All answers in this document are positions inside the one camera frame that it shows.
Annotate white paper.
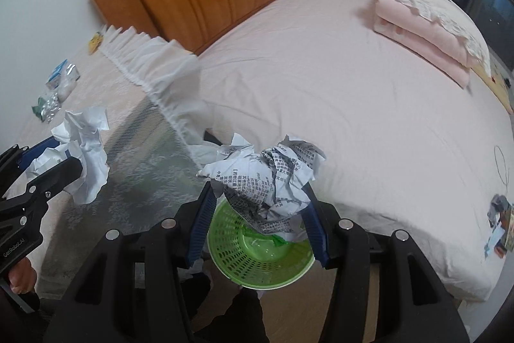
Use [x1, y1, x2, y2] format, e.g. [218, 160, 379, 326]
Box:
[25, 106, 110, 204]

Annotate green white wrapper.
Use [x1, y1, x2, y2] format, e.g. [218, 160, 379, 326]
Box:
[31, 97, 51, 122]

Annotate red silver snack wrapper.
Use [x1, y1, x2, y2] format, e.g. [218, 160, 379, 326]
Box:
[45, 60, 80, 123]

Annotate yellow candy wrapper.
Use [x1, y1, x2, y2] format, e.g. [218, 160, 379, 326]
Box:
[88, 31, 104, 55]

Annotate printed newspaper ball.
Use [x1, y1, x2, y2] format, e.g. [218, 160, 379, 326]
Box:
[198, 133, 326, 242]

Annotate blue white milk carton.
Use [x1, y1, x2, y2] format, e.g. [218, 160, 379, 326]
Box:
[45, 59, 68, 91]

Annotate person's left hand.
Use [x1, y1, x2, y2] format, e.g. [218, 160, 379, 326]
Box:
[9, 258, 38, 294]

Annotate green plastic waste basket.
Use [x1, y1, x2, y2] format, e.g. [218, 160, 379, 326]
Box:
[207, 200, 315, 291]

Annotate photos on bed edge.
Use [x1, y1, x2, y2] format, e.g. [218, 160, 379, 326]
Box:
[484, 194, 513, 258]

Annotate folded pink blanket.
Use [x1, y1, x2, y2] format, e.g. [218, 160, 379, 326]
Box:
[374, 0, 470, 89]

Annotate white lace pillow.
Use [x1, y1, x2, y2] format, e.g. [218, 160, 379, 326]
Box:
[376, 0, 492, 77]

